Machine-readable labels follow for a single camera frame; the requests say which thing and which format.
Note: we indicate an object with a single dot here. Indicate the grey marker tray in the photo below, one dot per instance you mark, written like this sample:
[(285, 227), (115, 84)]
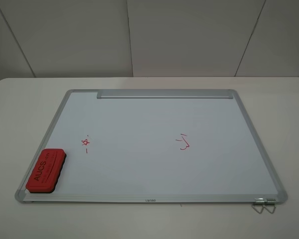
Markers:
[(165, 94)]

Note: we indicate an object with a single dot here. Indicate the white aluminium-framed whiteboard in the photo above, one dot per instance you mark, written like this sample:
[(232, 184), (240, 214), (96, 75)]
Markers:
[(156, 151)]

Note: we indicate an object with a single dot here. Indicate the left metal hanging clip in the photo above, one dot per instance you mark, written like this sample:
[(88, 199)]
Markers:
[(258, 205)]

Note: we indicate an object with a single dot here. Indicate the red whiteboard eraser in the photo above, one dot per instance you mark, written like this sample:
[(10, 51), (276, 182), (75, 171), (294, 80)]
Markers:
[(46, 171)]

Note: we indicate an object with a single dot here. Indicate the metal hanging clip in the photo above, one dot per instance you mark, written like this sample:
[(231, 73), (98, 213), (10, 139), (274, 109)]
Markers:
[(270, 205), (258, 205)]

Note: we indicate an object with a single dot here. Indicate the right metal hanging clip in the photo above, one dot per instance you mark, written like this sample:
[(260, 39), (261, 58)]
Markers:
[(270, 205)]

